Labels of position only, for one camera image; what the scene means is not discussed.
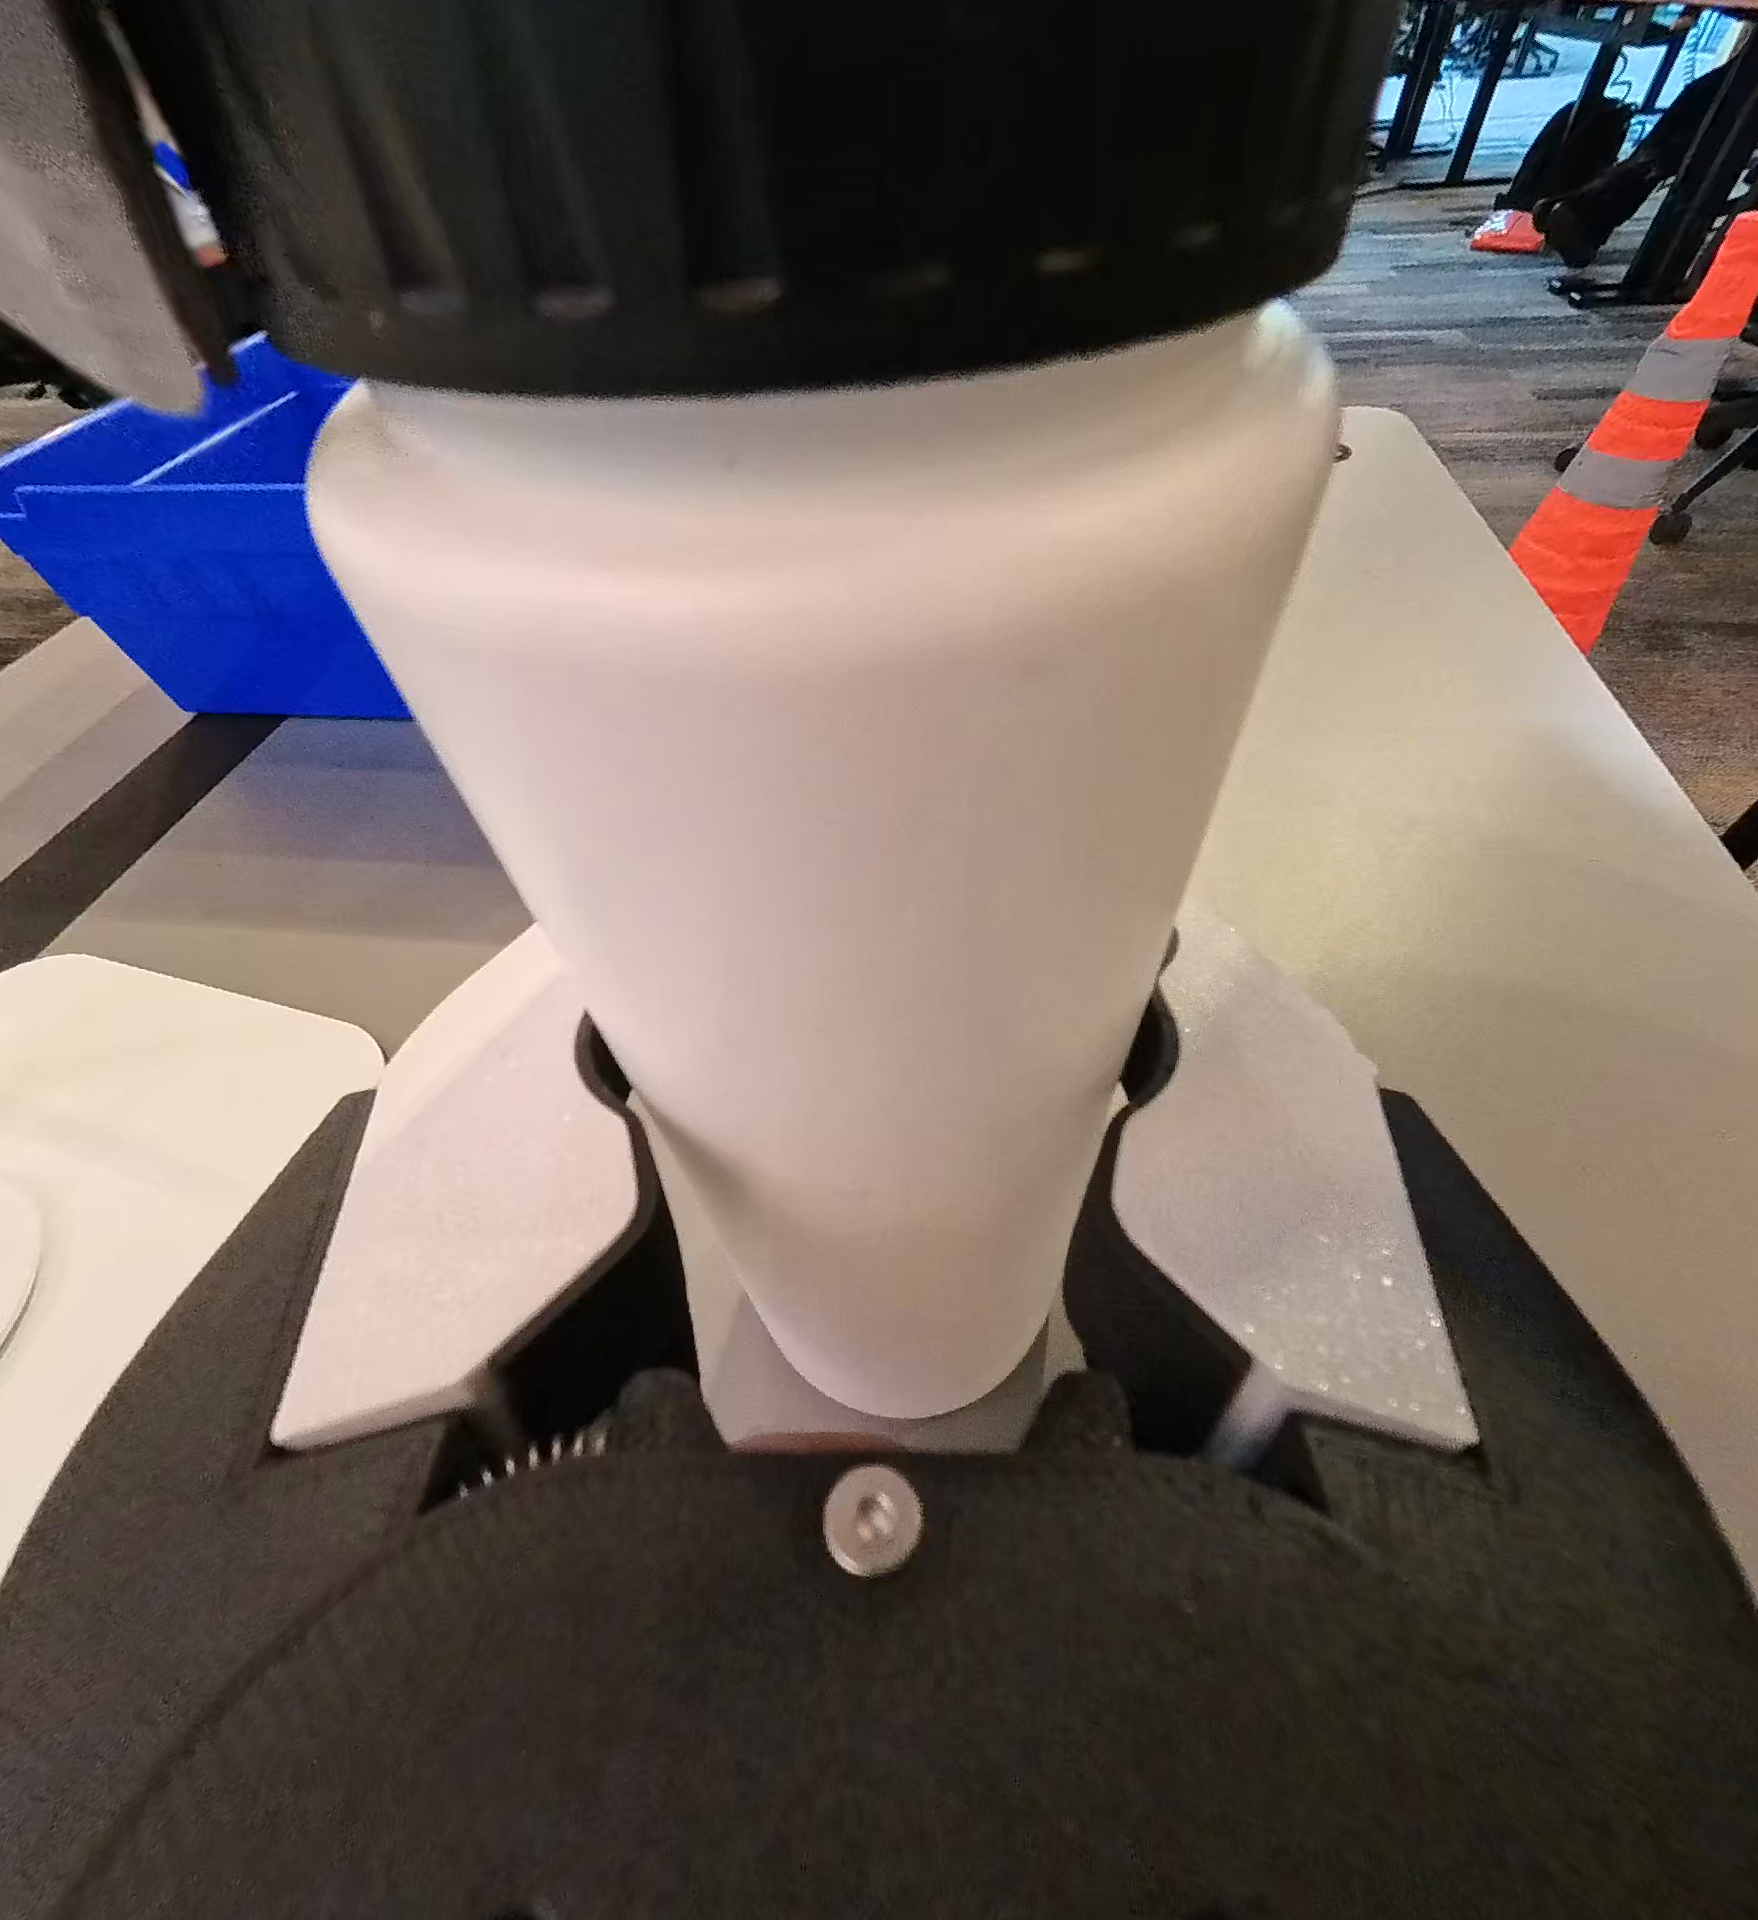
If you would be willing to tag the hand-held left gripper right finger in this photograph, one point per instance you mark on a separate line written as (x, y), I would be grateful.
(1284, 1201)

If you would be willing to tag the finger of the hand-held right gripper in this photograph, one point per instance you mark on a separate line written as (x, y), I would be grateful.
(40, 183)

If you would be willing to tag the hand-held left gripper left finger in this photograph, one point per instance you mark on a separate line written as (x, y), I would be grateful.
(475, 1231)

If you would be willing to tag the blue plastic bin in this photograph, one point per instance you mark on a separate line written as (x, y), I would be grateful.
(189, 557)

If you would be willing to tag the white bottle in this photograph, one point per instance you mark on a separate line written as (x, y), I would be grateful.
(848, 842)

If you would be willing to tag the black bottle lid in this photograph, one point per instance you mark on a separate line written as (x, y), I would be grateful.
(760, 183)

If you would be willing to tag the orange traffic cone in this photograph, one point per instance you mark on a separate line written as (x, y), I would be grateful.
(1644, 451)

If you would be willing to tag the orange flat floor marker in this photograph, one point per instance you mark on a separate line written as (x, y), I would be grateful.
(1501, 233)

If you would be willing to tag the black backpack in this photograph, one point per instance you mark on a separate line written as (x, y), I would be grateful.
(1583, 166)

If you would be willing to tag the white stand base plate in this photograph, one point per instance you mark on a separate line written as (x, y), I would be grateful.
(160, 1081)

